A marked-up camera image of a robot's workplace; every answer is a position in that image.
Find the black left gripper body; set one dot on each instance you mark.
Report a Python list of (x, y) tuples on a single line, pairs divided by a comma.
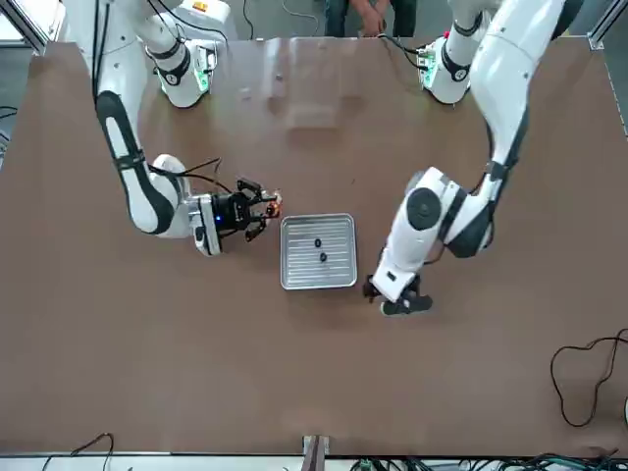
[(413, 287)]

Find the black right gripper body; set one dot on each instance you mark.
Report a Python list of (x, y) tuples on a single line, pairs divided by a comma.
[(230, 213)]

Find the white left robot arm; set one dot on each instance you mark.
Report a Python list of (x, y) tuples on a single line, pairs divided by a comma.
[(510, 73)]

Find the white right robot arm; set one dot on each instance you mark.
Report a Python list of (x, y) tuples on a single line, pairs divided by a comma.
[(118, 147)]

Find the silver ribbed metal tray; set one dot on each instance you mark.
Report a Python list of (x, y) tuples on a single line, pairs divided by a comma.
[(338, 270)]

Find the white control box yellow label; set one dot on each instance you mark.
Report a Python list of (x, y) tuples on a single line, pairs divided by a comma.
[(206, 15)]

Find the person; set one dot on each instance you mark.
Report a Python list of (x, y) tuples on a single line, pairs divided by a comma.
[(338, 19)]

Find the aluminium frame post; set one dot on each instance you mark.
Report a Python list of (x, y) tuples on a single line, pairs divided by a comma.
[(316, 454)]

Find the aluminium frame bar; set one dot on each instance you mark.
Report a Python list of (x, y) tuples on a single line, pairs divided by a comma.
[(34, 34), (601, 29)]

